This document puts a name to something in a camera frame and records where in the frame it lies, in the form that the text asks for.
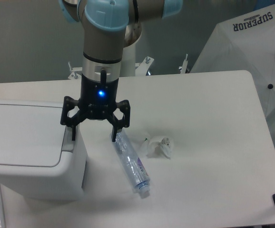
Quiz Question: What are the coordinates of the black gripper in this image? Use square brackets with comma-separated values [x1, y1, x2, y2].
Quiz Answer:
[60, 76, 130, 142]

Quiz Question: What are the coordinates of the crushed clear plastic bottle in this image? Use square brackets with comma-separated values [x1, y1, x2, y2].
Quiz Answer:
[113, 131, 150, 198]

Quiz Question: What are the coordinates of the silver blue-capped robot arm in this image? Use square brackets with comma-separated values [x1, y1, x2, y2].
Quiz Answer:
[59, 0, 183, 141]

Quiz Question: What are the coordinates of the white push-lid trash can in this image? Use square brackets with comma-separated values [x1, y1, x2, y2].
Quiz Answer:
[0, 100, 88, 200]

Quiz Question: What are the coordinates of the white umbrella with lettering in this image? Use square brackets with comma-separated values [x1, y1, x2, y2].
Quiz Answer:
[191, 4, 275, 115]

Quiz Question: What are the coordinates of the crumpled white paper wrapper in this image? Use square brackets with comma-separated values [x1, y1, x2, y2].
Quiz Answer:
[140, 135, 174, 159]

